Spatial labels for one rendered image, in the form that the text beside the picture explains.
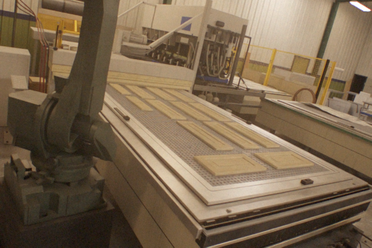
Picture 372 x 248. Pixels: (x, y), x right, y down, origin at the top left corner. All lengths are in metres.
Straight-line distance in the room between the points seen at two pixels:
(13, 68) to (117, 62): 1.38
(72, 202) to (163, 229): 0.57
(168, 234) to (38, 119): 0.98
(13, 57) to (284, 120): 4.91
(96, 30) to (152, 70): 2.98
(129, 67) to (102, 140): 2.74
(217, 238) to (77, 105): 0.98
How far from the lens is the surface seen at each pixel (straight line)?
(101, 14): 1.55
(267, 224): 1.78
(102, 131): 1.64
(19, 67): 4.40
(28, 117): 1.77
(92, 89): 1.58
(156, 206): 1.90
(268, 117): 6.47
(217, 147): 2.37
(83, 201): 1.93
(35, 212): 1.86
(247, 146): 2.60
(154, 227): 1.96
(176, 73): 4.68
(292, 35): 13.23
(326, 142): 5.72
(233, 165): 2.11
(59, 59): 4.05
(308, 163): 2.70
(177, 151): 2.14
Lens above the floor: 1.66
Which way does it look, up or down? 15 degrees down
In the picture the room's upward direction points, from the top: 13 degrees clockwise
